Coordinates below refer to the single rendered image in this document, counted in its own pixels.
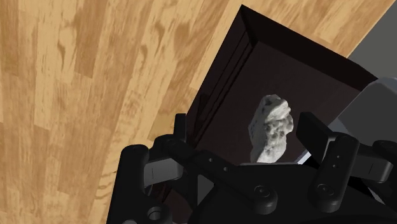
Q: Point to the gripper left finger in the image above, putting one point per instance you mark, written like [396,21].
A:
[133,173]

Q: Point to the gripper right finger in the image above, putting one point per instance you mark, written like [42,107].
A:
[336,167]

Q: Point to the pale grey rock-shaped figure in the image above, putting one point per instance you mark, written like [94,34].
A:
[271,130]

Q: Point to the dark brown wooden table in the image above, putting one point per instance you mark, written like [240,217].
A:
[279,74]

